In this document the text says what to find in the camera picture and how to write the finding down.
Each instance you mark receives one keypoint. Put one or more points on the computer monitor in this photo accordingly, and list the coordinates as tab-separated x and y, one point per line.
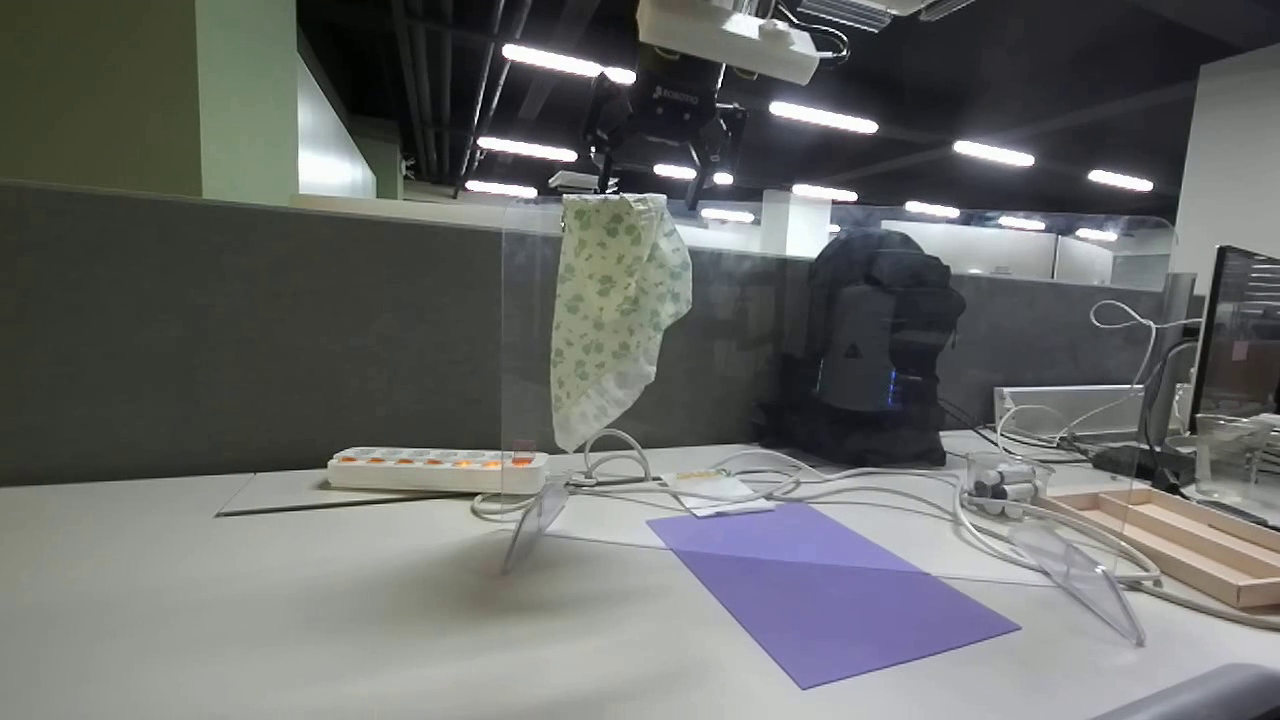
1238	362

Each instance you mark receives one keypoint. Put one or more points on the clear acrylic divider panel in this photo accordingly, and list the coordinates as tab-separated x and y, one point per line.
856	391

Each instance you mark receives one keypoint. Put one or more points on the thin metal rod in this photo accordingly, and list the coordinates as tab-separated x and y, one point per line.
322	507

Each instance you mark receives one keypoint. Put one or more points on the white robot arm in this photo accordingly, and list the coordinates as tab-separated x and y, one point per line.
693	45

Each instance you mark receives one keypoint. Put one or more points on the white power strip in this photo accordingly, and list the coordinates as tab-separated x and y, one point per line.
437	470

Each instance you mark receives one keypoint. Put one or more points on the grey partition wall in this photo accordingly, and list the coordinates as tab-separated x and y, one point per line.
175	337

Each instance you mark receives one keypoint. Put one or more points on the floral patterned white cloth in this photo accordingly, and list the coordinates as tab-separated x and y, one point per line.
626	279

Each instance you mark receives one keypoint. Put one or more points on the wooden tray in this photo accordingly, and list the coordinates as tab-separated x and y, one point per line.
1207	550

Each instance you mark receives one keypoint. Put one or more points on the purple paper sheet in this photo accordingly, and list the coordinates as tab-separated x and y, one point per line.
820	597

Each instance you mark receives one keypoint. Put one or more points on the black backpack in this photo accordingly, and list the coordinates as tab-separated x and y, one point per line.
864	379

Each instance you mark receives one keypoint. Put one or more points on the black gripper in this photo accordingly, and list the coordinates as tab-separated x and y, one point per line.
674	101

